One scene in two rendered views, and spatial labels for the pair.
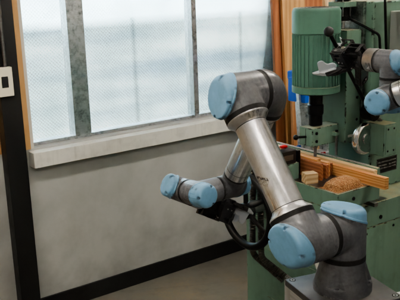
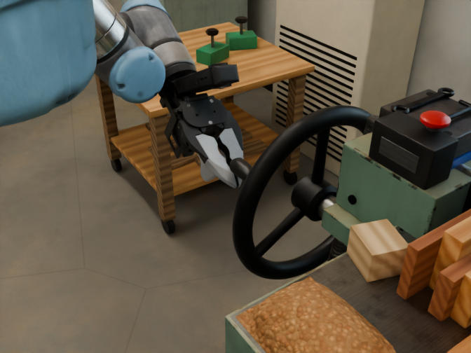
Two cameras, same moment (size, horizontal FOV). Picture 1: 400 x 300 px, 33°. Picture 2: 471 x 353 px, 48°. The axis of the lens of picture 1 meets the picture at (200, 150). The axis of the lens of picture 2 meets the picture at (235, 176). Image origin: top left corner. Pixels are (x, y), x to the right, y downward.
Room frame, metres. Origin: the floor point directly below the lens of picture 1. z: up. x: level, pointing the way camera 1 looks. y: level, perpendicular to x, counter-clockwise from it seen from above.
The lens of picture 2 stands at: (2.18, -0.79, 1.28)
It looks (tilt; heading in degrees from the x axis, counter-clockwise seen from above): 35 degrees down; 91
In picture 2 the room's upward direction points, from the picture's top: straight up
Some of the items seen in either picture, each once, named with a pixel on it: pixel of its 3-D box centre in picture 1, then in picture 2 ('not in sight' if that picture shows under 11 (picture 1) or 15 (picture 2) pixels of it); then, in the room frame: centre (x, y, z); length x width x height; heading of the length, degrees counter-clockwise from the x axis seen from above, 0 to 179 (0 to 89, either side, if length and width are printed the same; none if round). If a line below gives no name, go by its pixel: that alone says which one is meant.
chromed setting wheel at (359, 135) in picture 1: (364, 138); not in sight; (2.46, -0.61, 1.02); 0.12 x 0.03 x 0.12; 125
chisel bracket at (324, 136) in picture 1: (319, 136); not in sight; (2.50, -0.45, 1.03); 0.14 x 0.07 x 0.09; 125
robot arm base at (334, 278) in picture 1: (342, 269); not in sight; (1.64, -0.36, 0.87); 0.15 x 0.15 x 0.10
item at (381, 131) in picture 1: (381, 137); not in sight; (2.47, -0.68, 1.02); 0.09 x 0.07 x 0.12; 35
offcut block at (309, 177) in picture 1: (309, 177); (377, 249); (2.32, -0.39, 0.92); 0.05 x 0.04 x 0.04; 107
